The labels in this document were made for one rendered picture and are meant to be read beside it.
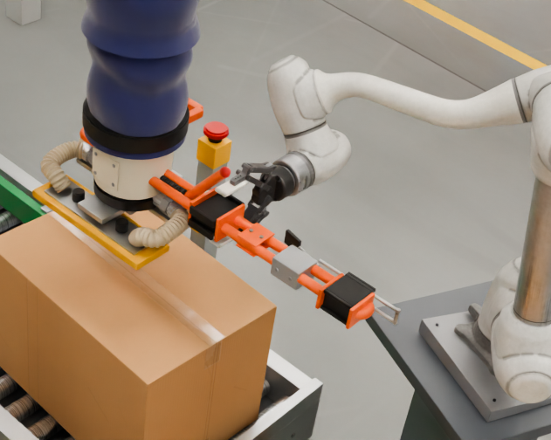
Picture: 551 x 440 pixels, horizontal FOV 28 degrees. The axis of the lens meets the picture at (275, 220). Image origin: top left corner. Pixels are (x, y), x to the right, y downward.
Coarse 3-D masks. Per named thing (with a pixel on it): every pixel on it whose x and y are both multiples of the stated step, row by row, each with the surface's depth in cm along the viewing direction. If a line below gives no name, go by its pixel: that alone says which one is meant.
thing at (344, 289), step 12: (324, 288) 212; (336, 288) 212; (348, 288) 213; (360, 288) 213; (324, 300) 214; (336, 300) 211; (348, 300) 210; (360, 300) 211; (372, 300) 213; (336, 312) 213; (348, 312) 210; (348, 324) 210
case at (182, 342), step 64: (0, 256) 260; (64, 256) 262; (192, 256) 268; (0, 320) 274; (64, 320) 249; (128, 320) 248; (192, 320) 250; (256, 320) 254; (64, 384) 262; (128, 384) 239; (192, 384) 247; (256, 384) 271
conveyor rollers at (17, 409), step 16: (0, 208) 341; (0, 224) 332; (0, 384) 281; (16, 384) 283; (32, 400) 278; (16, 416) 274; (48, 416) 274; (32, 432) 270; (48, 432) 272; (240, 432) 278
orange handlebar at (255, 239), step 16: (192, 112) 257; (176, 176) 237; (176, 192) 232; (224, 224) 226; (240, 224) 228; (256, 224) 226; (240, 240) 223; (256, 240) 222; (272, 240) 224; (272, 256) 220; (320, 272) 218; (368, 304) 212
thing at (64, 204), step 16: (32, 192) 247; (48, 192) 245; (64, 192) 246; (80, 192) 243; (64, 208) 242; (80, 224) 239; (96, 224) 239; (112, 224) 239; (128, 224) 240; (96, 240) 237; (112, 240) 236; (128, 256) 233; (144, 256) 233; (160, 256) 237
